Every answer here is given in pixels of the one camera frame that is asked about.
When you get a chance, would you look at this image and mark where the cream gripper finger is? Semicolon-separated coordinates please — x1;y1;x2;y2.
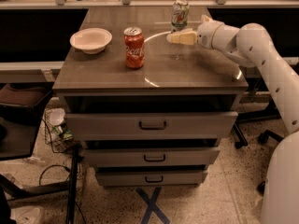
174;28;193;34
166;31;197;45

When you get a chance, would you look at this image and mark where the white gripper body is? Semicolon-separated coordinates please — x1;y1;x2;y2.
197;15;223;49

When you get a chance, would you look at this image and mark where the green white 7up can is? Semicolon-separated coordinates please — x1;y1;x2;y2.
171;0;190;32

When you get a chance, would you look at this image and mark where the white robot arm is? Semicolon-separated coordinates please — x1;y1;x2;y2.
166;15;299;224

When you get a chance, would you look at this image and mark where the red coca-cola can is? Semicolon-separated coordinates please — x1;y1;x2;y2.
124;27;145;69

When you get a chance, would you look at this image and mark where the grey drawer cabinet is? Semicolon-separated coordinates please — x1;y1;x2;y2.
53;7;248;174

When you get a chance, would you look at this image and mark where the black office chair right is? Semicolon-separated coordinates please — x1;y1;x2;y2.
233;77;285;195

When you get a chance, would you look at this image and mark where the black office chair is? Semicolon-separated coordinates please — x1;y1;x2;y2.
0;84;78;224
233;77;285;195

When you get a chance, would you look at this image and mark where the top grey drawer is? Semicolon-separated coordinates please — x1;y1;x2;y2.
66;111;237;141

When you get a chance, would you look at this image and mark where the grey drawer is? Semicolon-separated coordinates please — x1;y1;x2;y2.
95;170;207;188
66;111;237;141
84;147;220;168

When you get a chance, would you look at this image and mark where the white bowl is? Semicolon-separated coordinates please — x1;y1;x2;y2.
70;28;112;54

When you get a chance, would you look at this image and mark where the bottom grey drawer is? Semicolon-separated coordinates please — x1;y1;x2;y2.
95;170;207;188

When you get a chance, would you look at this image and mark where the middle grey drawer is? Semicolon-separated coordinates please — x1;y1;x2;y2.
84;147;220;168

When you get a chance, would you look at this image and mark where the black office chair left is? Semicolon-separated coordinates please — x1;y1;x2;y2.
0;84;78;224

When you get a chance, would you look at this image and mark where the wire waste basket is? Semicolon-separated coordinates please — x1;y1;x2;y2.
44;108;76;153

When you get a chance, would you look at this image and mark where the black cable on floor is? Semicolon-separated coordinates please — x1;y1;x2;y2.
38;164;87;224

